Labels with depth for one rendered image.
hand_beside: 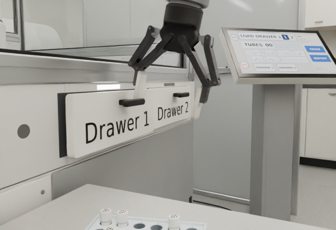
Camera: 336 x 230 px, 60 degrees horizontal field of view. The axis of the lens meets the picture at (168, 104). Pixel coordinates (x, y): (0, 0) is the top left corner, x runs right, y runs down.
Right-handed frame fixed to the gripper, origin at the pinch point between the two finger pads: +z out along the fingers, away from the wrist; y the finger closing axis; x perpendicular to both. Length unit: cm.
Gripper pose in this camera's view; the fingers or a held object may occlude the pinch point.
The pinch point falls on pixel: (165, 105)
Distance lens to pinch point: 60.8
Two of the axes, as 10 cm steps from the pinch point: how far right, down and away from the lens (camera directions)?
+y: -8.9, -2.4, 3.9
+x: -4.2, 0.8, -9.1
